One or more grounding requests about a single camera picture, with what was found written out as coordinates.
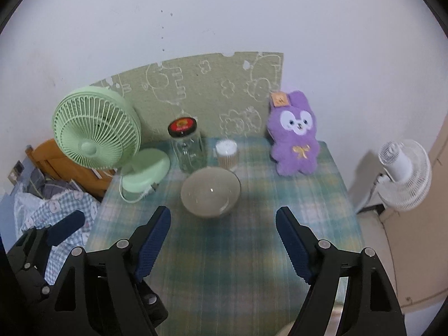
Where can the grey plaid cloth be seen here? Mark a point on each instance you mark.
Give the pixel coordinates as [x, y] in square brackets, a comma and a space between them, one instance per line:
[45, 185]

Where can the cotton swab container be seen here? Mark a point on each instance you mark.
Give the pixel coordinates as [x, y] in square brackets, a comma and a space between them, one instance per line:
[226, 157]

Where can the blue checkered bedding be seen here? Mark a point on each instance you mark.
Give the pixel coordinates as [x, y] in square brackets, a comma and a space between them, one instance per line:
[70, 204]

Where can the glass jar with lid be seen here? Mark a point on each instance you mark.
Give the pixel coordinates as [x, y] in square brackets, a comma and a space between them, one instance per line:
[187, 150]

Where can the green cartoon wall sheet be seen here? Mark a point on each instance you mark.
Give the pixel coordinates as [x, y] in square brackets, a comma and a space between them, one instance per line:
[210, 94]

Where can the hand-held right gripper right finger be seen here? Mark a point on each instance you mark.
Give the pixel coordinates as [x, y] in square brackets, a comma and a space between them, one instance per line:
[294, 245]

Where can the purple plush bunny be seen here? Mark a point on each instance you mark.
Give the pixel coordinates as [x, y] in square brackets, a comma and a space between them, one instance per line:
[294, 140]

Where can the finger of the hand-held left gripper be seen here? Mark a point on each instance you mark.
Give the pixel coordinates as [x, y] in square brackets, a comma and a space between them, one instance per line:
[152, 302]
[66, 227]

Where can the white fan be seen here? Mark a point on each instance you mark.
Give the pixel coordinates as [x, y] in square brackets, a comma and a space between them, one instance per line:
[406, 175]

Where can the orange wooden furniture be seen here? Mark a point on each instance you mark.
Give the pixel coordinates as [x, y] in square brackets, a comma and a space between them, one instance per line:
[52, 161]

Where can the green desk fan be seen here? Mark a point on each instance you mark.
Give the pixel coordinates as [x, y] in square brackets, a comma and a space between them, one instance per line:
[91, 129]

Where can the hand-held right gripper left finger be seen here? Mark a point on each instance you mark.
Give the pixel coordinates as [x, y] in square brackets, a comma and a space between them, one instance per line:
[154, 245]

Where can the plaid tablecloth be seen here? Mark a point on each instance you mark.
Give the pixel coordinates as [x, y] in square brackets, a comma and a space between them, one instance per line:
[227, 252]

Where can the beige door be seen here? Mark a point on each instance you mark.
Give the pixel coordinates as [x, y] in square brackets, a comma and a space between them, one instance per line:
[420, 252]

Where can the white leaf print bowl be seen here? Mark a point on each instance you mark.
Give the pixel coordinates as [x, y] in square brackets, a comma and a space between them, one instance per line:
[210, 192]

